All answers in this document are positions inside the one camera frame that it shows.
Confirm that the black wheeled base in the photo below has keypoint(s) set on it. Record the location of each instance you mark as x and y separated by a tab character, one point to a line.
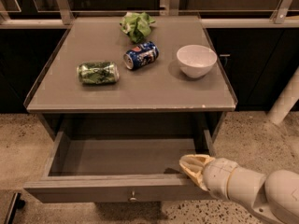
16	203

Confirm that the blue pepsi can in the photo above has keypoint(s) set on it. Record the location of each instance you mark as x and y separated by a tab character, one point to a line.
141	55

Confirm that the metal railing frame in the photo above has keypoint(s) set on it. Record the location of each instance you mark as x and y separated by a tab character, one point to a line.
209	13

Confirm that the grey drawer cabinet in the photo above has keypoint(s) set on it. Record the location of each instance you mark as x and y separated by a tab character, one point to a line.
156	87

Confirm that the crumpled green chip bag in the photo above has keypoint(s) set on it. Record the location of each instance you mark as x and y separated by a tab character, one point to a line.
136	25

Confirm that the white bowl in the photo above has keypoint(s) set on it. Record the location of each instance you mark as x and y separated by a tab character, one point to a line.
196	60

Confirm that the green soda can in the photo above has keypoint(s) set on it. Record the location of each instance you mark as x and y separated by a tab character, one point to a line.
99	73

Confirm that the grey top drawer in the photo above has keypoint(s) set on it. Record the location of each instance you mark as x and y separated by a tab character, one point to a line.
115	170

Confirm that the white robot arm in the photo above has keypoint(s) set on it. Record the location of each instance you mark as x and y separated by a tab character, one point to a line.
254	164

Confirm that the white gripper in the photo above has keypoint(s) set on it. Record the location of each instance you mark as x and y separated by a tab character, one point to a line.
217	175

